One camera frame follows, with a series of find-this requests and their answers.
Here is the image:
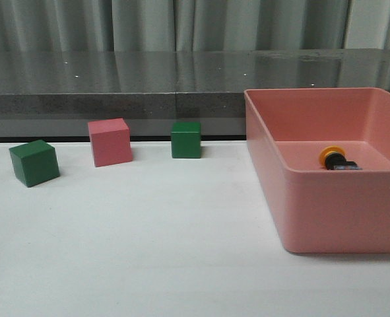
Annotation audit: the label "yellow push button switch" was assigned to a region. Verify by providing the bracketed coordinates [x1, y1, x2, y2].
[319, 145, 361, 170]

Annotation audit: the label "right green wooden cube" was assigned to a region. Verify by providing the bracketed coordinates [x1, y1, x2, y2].
[171, 122, 201, 159]

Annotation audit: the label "green wooden cube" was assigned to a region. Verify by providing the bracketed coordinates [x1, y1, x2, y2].
[9, 139, 60, 188]
[171, 122, 201, 159]

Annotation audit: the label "pink wooden cube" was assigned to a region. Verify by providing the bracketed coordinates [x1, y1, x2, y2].
[88, 118, 133, 167]

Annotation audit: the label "pink plastic bin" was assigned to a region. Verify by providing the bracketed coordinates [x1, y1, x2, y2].
[244, 88, 390, 253]

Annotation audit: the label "left green wooden cube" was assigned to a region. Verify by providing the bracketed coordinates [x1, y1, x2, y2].
[9, 139, 60, 188]

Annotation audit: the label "grey stone counter ledge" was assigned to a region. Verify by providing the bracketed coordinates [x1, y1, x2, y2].
[0, 49, 390, 141]

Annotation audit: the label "grey curtain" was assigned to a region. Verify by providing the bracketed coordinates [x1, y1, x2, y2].
[0, 1, 390, 52]

